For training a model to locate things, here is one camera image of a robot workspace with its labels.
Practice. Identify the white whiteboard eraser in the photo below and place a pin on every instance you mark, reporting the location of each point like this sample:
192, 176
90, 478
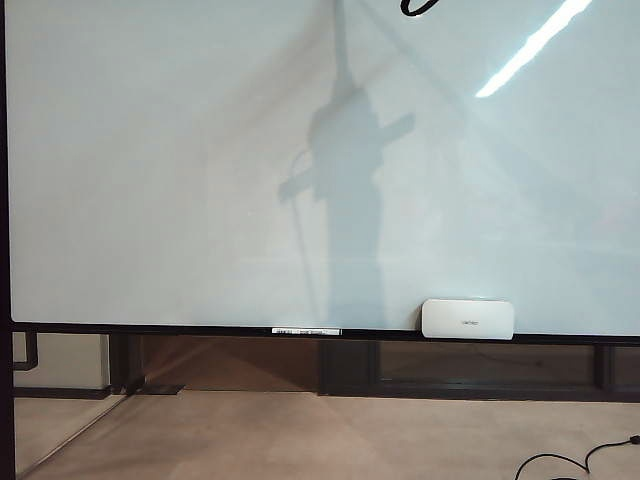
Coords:
467, 320

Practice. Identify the black bent pipe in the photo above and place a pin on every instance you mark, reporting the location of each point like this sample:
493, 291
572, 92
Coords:
34, 350

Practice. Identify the black metal frame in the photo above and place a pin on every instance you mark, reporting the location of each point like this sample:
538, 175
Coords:
5, 350

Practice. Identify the black floor plate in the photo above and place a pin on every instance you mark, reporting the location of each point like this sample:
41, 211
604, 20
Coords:
165, 389

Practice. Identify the large white whiteboard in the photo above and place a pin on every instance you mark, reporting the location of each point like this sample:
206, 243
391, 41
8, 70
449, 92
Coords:
150, 150

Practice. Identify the white printed label strip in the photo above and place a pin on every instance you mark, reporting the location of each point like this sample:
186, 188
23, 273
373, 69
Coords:
307, 331

